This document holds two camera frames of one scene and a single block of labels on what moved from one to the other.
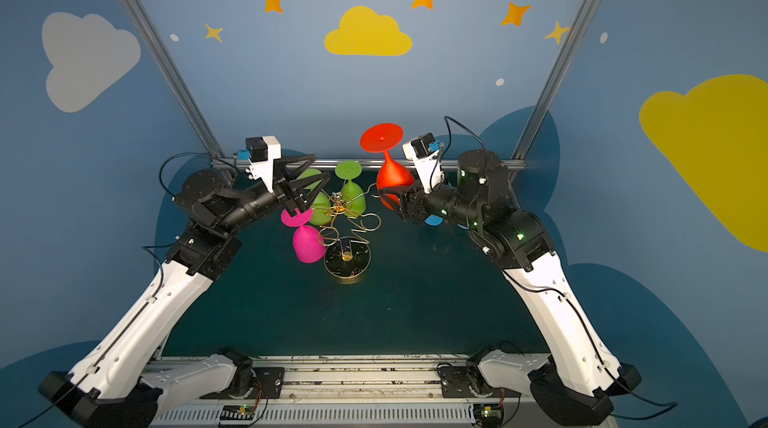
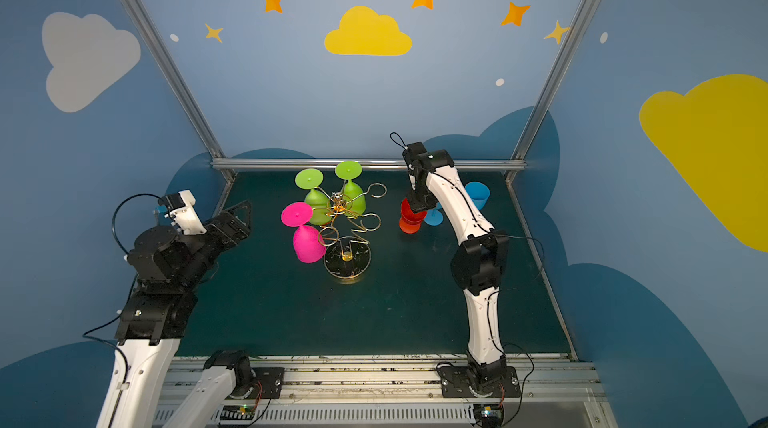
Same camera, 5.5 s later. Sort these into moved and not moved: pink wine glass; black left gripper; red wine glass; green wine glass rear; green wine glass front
Moved: red wine glass; black left gripper
Not moved: green wine glass rear; pink wine glass; green wine glass front
